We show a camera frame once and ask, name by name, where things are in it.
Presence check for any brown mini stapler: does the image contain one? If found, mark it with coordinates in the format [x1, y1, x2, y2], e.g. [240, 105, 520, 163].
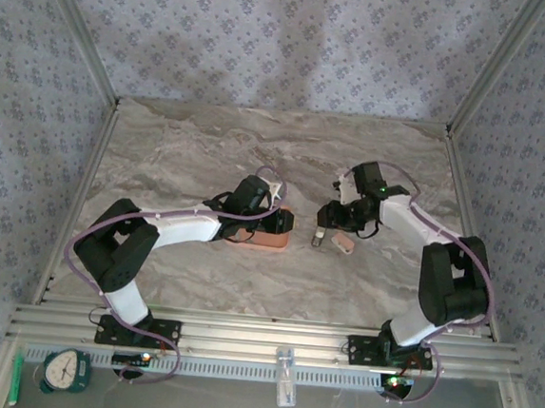
[309, 224, 329, 250]

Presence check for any pink plastic tray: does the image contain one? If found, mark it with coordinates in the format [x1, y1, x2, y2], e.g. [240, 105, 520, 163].
[223, 200, 296, 255]

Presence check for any pink white mini stapler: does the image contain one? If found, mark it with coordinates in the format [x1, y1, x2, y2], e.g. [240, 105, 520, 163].
[330, 232, 358, 256]

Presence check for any small circuit board with light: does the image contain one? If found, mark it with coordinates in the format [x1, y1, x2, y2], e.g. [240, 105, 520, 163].
[111, 350, 153, 369]
[380, 373, 416, 392]

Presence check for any green round clock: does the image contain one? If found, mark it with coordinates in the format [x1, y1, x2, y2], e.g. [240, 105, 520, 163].
[37, 345, 94, 398]

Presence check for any green marker pen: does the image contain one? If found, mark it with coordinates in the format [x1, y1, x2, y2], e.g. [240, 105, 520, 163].
[7, 351, 26, 406]

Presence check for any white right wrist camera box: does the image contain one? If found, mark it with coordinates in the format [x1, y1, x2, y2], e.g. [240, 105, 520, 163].
[332, 172, 360, 206]

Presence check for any aluminium table side rail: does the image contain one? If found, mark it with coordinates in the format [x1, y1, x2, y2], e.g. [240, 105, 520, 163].
[29, 96, 123, 310]
[427, 130, 518, 342]

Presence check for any aluminium mounting rail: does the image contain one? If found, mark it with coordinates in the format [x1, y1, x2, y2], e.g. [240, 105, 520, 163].
[5, 291, 527, 383]

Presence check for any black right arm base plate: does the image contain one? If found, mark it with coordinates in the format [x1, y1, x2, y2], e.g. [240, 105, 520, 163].
[344, 333, 437, 372]

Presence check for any grey slotted cable duct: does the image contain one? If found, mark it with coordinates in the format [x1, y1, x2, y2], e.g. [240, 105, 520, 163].
[22, 341, 385, 394]

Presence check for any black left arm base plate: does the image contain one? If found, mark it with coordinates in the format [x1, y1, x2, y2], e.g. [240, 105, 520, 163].
[92, 313, 183, 353]

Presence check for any clear plastic bracket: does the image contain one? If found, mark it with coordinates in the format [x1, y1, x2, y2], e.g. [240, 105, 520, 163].
[271, 344, 302, 408]

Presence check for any aluminium frame post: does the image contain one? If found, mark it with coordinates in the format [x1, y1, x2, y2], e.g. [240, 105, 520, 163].
[21, 0, 132, 110]
[442, 0, 545, 147]

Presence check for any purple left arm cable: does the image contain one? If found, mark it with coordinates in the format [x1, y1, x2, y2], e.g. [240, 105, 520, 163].
[55, 148, 292, 398]

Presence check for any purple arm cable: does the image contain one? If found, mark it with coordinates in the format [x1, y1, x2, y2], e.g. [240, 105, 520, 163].
[55, 148, 292, 398]
[324, 158, 508, 408]

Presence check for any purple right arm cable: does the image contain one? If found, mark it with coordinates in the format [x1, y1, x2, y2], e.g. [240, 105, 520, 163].
[324, 158, 508, 408]

